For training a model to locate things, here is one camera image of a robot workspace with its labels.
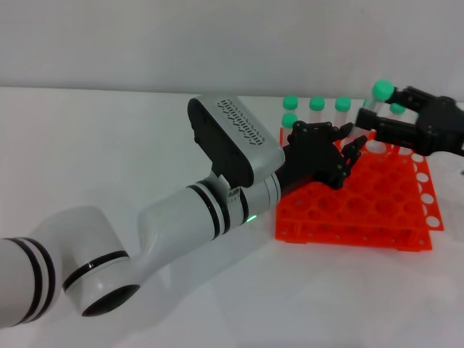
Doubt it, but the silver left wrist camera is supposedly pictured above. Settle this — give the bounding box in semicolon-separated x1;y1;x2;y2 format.
187;94;286;189

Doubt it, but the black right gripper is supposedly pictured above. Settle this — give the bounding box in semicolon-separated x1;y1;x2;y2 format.
356;86;464;157

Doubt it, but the orange test tube rack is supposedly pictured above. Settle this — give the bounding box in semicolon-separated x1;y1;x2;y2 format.
274;125;445;252

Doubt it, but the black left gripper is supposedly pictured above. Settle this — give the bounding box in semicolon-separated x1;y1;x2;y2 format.
278;121;366;196

